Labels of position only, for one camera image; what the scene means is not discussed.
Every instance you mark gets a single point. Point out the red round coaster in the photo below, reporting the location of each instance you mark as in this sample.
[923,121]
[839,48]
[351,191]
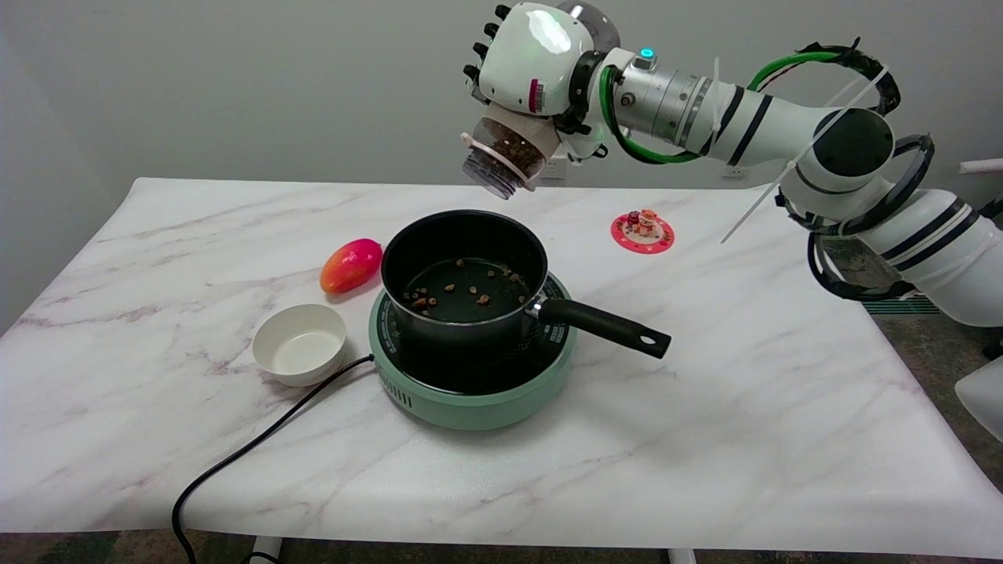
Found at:
[642,233]

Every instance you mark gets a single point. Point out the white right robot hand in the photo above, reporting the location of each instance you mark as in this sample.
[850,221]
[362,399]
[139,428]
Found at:
[533,66]

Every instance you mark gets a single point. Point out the green induction cooker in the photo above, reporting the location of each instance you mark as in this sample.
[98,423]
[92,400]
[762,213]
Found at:
[470,368]

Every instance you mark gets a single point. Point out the white table leg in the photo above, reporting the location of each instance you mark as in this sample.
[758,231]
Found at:
[265,550]
[682,555]

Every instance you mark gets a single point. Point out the red orange mango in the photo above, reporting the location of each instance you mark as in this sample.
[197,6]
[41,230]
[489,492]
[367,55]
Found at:
[350,265]

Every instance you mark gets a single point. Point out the white pipe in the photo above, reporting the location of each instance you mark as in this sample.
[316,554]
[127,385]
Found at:
[981,165]

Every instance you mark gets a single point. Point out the clear plastic bottle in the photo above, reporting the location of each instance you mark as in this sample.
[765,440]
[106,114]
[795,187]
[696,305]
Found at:
[505,157]

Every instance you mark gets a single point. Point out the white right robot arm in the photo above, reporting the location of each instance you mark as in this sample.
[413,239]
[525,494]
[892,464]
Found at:
[823,149]

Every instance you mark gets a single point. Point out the black soup pot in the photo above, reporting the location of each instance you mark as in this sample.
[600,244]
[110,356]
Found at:
[486,286]

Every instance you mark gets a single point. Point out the white wall socket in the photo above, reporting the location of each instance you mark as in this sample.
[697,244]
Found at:
[553,169]

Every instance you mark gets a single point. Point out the white bowl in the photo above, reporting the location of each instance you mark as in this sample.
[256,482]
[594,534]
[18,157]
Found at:
[299,343]

